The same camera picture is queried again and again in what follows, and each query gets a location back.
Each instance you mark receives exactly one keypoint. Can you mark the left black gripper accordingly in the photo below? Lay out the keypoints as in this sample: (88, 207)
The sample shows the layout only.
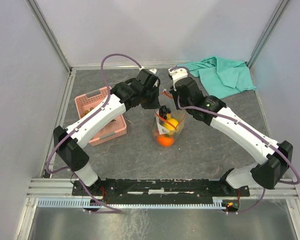
(155, 104)

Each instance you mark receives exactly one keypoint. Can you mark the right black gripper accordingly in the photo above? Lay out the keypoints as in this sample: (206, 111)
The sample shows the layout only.
(173, 91)

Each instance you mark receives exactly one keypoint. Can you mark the dark toy grape bunch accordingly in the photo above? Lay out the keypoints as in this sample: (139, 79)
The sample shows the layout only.
(165, 112)

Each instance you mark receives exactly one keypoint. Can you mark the clear zip top bag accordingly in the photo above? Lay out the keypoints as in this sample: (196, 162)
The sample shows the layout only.
(165, 98)

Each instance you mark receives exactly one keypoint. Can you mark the yellow toy fruit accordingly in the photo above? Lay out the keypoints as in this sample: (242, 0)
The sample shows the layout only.
(171, 124)

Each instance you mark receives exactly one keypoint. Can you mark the orange toy fruit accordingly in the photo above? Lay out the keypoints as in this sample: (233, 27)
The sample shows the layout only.
(165, 141)

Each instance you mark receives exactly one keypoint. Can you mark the brown longan bunch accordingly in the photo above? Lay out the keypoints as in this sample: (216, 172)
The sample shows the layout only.
(85, 112)

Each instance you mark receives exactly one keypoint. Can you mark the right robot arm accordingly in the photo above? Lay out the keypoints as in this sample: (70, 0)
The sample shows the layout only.
(272, 158)

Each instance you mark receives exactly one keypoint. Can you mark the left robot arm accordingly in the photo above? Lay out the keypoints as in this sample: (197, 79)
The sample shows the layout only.
(70, 141)

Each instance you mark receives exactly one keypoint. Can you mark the teal cloth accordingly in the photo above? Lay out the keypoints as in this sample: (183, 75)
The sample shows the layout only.
(222, 77)

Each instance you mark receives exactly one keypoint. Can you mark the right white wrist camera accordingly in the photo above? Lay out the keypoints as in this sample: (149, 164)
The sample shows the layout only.
(178, 73)

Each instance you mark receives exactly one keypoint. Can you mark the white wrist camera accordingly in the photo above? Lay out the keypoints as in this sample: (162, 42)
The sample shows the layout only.
(152, 70)
(178, 73)

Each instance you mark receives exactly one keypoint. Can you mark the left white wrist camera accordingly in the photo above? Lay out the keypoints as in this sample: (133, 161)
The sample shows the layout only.
(152, 70)

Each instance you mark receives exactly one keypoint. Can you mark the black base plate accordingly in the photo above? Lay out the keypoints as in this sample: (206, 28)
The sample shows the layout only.
(164, 191)

